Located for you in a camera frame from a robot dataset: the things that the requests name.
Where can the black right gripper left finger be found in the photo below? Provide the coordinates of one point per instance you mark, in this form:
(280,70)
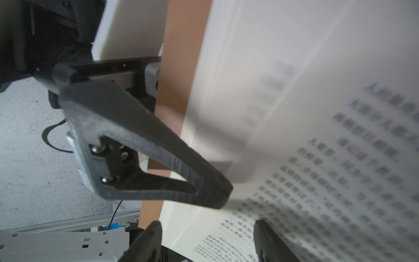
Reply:
(144,245)

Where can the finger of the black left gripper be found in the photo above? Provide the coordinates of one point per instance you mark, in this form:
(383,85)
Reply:
(123,151)

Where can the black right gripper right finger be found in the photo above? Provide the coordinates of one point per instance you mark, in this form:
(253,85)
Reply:
(268,245)

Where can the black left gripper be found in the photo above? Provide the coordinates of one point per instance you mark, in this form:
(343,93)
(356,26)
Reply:
(36,35)

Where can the brown paperback book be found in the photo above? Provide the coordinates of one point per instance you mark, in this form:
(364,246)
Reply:
(311,110)

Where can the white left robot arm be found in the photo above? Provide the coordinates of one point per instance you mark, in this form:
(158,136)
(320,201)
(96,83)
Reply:
(102,246)

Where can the aluminium front rail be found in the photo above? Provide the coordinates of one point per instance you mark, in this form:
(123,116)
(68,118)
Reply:
(77,224)

